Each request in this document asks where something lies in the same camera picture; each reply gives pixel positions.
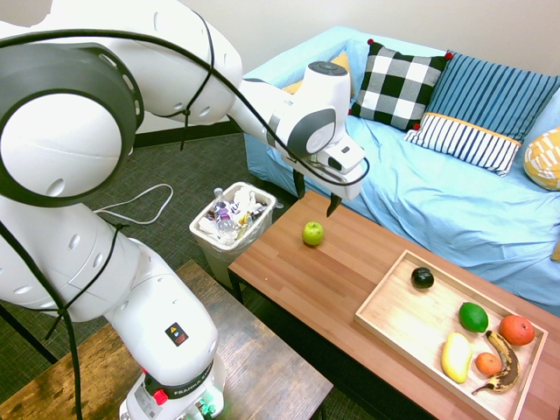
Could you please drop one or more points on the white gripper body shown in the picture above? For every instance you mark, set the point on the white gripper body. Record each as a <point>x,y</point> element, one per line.
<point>350,186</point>

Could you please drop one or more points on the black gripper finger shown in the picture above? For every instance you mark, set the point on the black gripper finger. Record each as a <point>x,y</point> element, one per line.
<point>333,205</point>
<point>299,184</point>

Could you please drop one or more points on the green apple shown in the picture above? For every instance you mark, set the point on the green apple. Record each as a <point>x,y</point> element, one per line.
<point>313,233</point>

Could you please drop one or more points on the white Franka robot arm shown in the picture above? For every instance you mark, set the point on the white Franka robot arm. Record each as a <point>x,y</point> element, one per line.
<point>65,144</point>

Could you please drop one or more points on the light wooden tray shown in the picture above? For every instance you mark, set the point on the light wooden tray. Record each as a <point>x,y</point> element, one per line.
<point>415,315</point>

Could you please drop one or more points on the light blue sofa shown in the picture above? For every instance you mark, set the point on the light blue sofa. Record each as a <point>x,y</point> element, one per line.
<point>429,205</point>

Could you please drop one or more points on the reddish wooden coffee table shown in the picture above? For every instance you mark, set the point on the reddish wooden coffee table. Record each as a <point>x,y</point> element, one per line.
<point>315,284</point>

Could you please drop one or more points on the clear bottle purple label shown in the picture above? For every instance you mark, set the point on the clear bottle purple label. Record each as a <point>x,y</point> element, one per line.
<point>225,219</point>

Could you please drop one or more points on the plain mustard pillow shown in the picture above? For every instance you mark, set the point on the plain mustard pillow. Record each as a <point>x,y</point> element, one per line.
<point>293,87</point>

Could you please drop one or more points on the black white checkered pillow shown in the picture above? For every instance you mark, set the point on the black white checkered pillow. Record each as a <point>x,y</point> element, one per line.
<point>398,85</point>

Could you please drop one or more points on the beige trash bin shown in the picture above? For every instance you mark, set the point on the beige trash bin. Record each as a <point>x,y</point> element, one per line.
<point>214,258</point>

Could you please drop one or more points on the white navy striped pillow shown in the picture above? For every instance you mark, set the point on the white navy striped pillow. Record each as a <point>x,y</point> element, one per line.
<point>464,142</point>

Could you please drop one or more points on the blue striped pillow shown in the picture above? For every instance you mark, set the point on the blue striped pillow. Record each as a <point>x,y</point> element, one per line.
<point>494,96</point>

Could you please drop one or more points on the rustic dark wood table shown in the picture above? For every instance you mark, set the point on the rustic dark wood table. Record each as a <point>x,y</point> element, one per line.
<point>262,363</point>

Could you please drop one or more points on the green lime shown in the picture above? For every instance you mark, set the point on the green lime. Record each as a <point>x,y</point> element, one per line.
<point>473,317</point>

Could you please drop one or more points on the yellow mango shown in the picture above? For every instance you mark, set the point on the yellow mango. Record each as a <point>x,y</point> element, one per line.
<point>456,358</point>

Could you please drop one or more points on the yellow white patterned bolster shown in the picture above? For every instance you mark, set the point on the yellow white patterned bolster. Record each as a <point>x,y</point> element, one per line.
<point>544,159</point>

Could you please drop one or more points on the mustard striped pillow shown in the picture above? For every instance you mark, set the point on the mustard striped pillow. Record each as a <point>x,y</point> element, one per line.
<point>557,251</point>

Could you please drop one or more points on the red orange round fruit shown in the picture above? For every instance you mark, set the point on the red orange round fruit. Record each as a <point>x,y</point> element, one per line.
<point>517,330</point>

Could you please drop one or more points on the small orange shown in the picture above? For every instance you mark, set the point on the small orange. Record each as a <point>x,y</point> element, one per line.
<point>488,364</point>

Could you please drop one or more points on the overripe spotted banana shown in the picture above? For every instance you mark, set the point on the overripe spotted banana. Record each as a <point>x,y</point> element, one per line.
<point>509,363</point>

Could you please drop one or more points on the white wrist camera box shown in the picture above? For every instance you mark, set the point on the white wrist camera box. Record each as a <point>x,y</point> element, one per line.
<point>345,153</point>

